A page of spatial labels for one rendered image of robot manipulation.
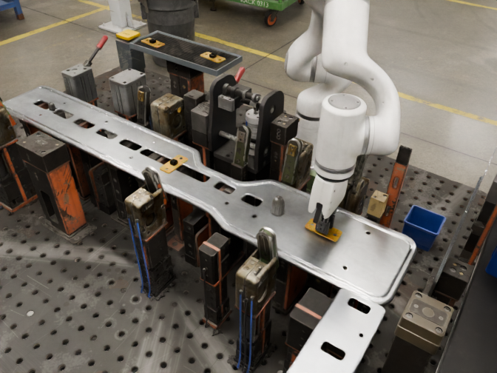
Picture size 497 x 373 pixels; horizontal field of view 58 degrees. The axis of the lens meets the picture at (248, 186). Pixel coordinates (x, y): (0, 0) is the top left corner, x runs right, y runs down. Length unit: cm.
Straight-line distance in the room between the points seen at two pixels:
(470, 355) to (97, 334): 89
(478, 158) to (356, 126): 257
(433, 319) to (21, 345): 99
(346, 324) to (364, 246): 22
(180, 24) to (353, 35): 319
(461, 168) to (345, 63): 240
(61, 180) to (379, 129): 94
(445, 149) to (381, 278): 244
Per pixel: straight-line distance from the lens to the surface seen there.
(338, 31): 93
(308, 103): 153
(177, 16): 401
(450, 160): 330
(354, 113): 85
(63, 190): 146
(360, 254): 106
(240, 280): 94
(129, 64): 173
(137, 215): 112
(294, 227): 109
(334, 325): 93
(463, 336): 96
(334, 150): 89
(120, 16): 510
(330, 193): 95
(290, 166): 122
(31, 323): 139
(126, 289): 138
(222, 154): 137
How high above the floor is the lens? 176
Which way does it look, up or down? 40 degrees down
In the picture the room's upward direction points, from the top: 1 degrees clockwise
